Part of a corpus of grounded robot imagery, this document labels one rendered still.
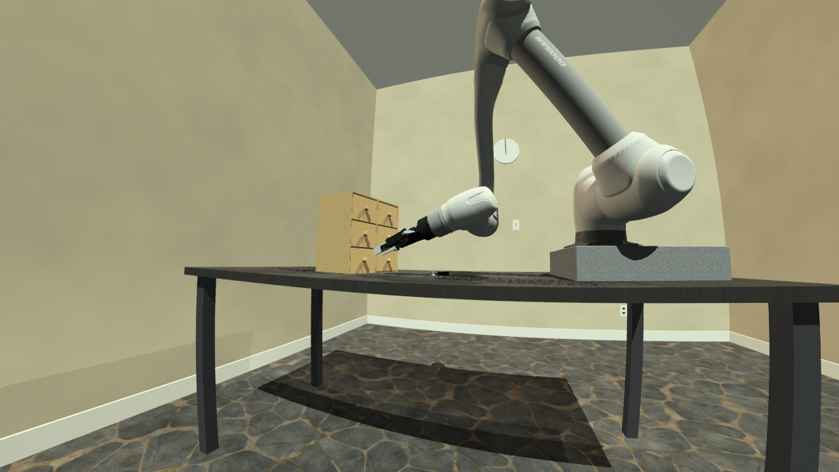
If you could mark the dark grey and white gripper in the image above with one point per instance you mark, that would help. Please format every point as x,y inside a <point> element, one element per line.
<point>406,237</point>

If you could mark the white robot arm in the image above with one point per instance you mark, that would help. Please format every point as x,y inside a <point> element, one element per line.
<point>632,177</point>

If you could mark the tan wooden chest of drawers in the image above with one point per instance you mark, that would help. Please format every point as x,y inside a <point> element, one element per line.
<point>334,232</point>

